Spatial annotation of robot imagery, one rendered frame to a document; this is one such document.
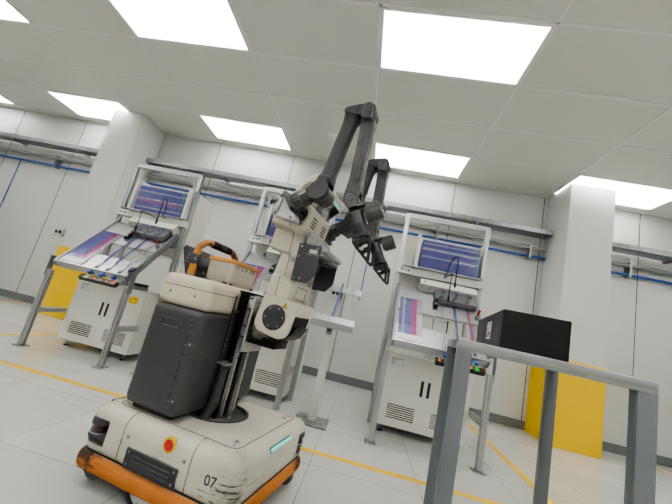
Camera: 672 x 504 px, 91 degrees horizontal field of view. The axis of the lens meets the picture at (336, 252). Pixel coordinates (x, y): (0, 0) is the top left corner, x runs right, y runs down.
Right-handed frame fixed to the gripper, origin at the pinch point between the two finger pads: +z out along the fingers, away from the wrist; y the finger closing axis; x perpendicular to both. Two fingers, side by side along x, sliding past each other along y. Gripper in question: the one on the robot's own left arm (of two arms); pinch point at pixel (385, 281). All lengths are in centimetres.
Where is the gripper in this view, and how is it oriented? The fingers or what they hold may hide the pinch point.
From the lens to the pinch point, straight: 161.4
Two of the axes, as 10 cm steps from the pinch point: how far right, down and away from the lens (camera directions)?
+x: -9.3, 3.1, 2.0
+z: 2.4, 9.2, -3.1
